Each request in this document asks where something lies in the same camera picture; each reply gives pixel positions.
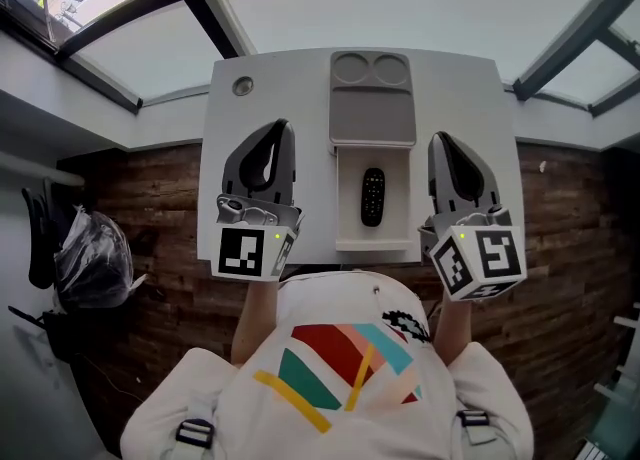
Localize white shelf unit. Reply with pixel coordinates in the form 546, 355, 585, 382
594, 315, 640, 409

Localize white table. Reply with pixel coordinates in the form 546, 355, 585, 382
196, 46, 522, 268

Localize white ribbed radiator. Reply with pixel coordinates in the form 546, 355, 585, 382
579, 440, 619, 460

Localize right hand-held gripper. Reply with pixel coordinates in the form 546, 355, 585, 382
418, 131, 527, 303

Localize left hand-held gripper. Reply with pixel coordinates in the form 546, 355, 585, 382
210, 119, 305, 282

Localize black remote control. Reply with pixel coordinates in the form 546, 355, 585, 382
359, 166, 387, 228

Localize person's right forearm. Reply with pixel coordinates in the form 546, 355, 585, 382
437, 295, 476, 367

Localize dark framed window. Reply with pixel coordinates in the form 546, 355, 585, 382
0, 0, 256, 115
513, 0, 640, 119

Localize white shirt with colourful print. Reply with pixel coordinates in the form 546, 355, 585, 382
119, 270, 534, 460

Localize person's left forearm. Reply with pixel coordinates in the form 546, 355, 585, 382
230, 277, 279, 367

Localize grey desk organizer tray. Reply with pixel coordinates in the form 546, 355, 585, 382
327, 50, 419, 253

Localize black strap buckle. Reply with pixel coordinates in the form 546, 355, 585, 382
174, 418, 216, 449
457, 408, 491, 432

